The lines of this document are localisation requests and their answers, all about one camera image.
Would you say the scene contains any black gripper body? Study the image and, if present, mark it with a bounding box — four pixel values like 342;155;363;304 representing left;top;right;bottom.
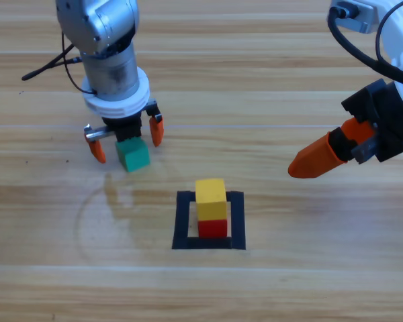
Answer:
341;78;403;165
83;99;163;144

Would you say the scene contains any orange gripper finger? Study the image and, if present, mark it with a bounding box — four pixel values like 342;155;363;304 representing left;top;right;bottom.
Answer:
149;115;165;148
341;117;377;144
287;126;357;179
85;137;107;164

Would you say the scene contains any green wooden cube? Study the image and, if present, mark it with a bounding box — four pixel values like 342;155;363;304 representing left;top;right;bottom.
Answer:
116;138;151;172

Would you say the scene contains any yellow wooden cube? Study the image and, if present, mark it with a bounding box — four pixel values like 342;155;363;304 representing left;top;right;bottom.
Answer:
195;178;228;222

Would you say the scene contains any red wooden cube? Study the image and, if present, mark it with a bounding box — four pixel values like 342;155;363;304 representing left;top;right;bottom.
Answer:
197;219;228;239

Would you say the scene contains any black tape square outline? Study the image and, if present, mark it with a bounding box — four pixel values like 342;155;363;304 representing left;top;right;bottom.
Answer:
171;190;247;251

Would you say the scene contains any white wrist mount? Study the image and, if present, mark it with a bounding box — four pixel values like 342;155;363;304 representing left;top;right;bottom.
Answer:
327;0;403;115
81;66;152;119

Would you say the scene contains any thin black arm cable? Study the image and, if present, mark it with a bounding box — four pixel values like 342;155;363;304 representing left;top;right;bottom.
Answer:
375;0;403;65

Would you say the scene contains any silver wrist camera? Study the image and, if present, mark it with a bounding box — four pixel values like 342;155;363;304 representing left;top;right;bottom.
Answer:
330;0;380;34

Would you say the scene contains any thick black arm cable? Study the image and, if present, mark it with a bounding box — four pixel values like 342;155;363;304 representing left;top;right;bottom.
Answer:
327;5;403;89

